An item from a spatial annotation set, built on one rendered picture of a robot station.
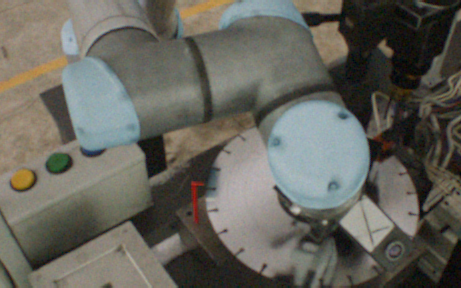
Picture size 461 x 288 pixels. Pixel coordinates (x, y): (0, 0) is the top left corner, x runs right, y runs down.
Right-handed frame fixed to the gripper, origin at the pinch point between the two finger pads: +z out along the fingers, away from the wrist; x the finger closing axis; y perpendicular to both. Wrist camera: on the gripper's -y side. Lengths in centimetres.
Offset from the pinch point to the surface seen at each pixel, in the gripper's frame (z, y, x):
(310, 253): 0.5, -0.2, 6.3
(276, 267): -1.6, 1.8, 10.8
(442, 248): 20.5, -15.9, -9.7
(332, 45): 179, 76, -84
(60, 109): 31, 68, 22
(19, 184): 1, 43, 31
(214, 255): 8.8, 11.5, 17.0
